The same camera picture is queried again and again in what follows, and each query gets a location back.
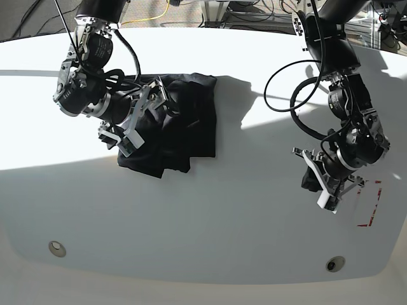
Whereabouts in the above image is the table grommet hole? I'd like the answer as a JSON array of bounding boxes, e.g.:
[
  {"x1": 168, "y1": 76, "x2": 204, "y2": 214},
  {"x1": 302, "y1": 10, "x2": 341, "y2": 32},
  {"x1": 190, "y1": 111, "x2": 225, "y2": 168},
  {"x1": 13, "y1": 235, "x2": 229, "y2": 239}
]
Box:
[
  {"x1": 48, "y1": 241, "x2": 67, "y2": 258},
  {"x1": 326, "y1": 256, "x2": 346, "y2": 273}
]

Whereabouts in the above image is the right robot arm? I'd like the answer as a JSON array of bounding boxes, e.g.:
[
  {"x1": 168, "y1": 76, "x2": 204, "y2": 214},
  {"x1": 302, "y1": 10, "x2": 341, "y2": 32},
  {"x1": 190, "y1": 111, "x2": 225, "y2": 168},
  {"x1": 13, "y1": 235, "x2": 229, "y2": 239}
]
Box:
[{"x1": 53, "y1": 1, "x2": 179, "y2": 156}]

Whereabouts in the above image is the left table grommet hole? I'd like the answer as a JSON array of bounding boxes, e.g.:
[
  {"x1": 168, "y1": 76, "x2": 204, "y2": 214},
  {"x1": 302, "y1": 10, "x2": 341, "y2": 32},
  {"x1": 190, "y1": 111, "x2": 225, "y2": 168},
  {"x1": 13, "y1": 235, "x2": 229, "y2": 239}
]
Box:
[{"x1": 48, "y1": 241, "x2": 67, "y2": 258}]

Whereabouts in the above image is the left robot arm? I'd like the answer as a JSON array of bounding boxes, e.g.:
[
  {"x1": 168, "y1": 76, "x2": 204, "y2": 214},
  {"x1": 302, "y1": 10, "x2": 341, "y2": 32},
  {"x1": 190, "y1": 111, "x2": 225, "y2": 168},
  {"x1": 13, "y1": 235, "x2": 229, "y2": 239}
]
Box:
[{"x1": 285, "y1": 1, "x2": 390, "y2": 198}]

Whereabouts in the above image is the black printed t-shirt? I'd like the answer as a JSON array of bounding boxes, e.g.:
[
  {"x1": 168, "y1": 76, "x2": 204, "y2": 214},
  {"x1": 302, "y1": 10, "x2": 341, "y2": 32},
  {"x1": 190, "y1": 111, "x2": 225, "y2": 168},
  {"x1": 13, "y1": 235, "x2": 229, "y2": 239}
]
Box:
[{"x1": 118, "y1": 73, "x2": 217, "y2": 178}]

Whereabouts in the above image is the yellow cable on floor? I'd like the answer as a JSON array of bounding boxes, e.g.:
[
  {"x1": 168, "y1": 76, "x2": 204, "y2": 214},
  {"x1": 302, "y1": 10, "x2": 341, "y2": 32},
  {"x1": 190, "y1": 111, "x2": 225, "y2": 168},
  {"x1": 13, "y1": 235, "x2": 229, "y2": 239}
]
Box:
[{"x1": 120, "y1": 0, "x2": 169, "y2": 26}]

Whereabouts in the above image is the right table grommet hole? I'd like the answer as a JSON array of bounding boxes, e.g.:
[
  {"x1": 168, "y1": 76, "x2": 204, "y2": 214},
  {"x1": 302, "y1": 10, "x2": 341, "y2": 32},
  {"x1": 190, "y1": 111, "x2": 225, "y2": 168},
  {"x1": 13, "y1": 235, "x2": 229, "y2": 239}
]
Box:
[{"x1": 326, "y1": 256, "x2": 346, "y2": 273}]

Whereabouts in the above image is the red tape rectangle marking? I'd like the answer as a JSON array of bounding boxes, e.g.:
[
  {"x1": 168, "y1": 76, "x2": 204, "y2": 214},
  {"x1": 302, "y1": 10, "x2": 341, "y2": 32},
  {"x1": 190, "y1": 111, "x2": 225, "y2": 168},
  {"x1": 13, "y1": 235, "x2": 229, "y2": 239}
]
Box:
[{"x1": 354, "y1": 180, "x2": 383, "y2": 227}]

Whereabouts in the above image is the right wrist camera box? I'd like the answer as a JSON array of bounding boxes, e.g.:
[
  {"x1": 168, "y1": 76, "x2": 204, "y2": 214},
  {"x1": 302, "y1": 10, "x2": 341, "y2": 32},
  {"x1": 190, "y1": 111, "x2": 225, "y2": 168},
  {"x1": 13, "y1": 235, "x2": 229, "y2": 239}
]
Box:
[{"x1": 118, "y1": 130, "x2": 145, "y2": 158}]

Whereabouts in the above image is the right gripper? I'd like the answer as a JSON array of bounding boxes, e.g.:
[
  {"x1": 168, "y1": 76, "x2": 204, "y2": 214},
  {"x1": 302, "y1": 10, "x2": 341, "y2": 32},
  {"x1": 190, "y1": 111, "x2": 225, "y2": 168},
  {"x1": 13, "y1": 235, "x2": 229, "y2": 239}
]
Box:
[{"x1": 98, "y1": 75, "x2": 169, "y2": 149}]

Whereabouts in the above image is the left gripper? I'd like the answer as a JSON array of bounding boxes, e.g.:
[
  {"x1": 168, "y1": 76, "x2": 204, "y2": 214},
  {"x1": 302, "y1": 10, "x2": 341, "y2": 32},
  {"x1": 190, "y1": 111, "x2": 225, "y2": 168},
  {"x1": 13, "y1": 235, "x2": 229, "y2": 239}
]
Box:
[{"x1": 292, "y1": 147, "x2": 365, "y2": 199}]

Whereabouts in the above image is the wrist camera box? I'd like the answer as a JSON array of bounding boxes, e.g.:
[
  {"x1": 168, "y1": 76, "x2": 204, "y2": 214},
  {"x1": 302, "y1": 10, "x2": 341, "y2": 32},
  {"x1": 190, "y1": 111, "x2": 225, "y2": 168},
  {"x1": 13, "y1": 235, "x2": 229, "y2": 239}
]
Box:
[
  {"x1": 317, "y1": 191, "x2": 340, "y2": 214},
  {"x1": 118, "y1": 130, "x2": 145, "y2": 158}
]

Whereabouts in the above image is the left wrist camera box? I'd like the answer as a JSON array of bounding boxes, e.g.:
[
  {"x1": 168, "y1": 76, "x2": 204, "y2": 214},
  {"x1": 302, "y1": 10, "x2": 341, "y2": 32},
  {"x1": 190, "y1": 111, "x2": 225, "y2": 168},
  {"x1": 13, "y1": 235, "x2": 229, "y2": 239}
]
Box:
[{"x1": 317, "y1": 191, "x2": 340, "y2": 214}]

